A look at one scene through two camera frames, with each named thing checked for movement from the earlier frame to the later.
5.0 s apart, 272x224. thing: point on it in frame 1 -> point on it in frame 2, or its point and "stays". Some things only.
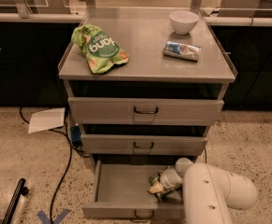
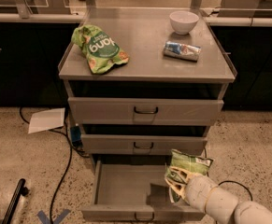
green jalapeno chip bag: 154,179 -> 192,162
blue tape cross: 46,220 stays
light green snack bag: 100,49 stays
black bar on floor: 20,189 stays
